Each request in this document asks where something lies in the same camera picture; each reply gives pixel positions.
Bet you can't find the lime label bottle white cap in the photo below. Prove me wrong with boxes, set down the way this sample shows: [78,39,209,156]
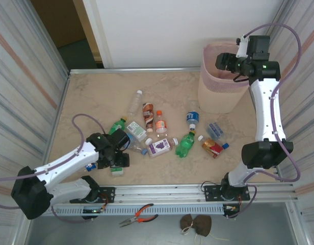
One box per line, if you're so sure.
[110,165,126,177]

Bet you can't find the light blue label bottle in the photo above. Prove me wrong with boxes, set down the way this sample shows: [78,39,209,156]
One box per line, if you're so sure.
[126,134,148,156]

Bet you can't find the green plastic bottle yellow cap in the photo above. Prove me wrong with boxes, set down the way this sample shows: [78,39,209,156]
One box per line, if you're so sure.
[175,130,196,159]
[108,116,128,136]

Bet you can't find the orange label orange cap bottle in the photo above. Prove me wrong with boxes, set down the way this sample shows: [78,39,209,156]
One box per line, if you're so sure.
[154,110,169,135]

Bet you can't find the clear bottle white cap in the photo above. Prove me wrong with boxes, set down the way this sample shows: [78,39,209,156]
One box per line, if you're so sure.
[126,89,144,117]

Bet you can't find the blue label white cap bottle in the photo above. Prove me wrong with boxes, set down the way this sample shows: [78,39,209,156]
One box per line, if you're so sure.
[185,101,200,131]

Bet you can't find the beige mesh waste bin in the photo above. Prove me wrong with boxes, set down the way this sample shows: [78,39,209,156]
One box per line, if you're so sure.
[197,41,260,115]

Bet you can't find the white green label bottle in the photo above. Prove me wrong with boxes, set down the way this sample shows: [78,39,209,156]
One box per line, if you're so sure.
[125,121,153,146]

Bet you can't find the purple grape label bottle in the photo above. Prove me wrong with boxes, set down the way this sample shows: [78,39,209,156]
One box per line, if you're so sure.
[146,137,179,159]

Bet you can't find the brown label plastic bottle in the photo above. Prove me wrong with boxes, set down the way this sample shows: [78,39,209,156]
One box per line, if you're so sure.
[142,102,154,133]

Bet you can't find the red yellow label bottle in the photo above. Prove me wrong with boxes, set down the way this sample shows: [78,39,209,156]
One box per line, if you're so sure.
[197,134,225,159]

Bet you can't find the brown cloth pouch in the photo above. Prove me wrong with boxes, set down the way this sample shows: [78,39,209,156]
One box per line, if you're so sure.
[179,214,213,237]

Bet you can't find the tan wooden door jamb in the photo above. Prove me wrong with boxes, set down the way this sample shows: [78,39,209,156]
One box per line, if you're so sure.
[72,0,102,62]

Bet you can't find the brown door panel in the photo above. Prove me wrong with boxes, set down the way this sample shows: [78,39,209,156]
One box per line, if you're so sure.
[31,0,88,49]

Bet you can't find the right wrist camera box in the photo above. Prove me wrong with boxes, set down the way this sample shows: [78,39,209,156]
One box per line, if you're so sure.
[235,35,250,59]

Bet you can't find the thin black gripper wire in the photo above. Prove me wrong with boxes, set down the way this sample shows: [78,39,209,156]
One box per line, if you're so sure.
[233,72,249,83]

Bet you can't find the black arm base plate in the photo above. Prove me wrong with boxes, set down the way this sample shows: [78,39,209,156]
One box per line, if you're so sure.
[203,184,251,202]
[69,187,116,204]

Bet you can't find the long aluminium mounting rail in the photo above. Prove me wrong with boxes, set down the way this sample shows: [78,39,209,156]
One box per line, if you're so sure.
[21,181,300,205]

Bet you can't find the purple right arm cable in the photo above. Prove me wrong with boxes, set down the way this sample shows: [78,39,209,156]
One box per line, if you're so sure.
[227,22,302,220]

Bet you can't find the aluminium frame post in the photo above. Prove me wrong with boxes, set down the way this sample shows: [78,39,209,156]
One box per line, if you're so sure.
[16,0,71,76]
[264,0,293,39]

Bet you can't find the orange handled pliers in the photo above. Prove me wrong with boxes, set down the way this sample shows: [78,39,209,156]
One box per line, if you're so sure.
[118,203,159,228]

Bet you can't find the grey slotted cable duct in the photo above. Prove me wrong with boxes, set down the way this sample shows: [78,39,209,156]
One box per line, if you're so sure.
[51,204,227,217]

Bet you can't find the aluminium table edge rail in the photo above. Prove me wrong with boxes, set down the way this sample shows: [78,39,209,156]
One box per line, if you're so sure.
[69,67,202,75]

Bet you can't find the white door frame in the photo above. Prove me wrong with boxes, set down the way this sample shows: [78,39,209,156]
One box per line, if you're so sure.
[82,0,114,69]

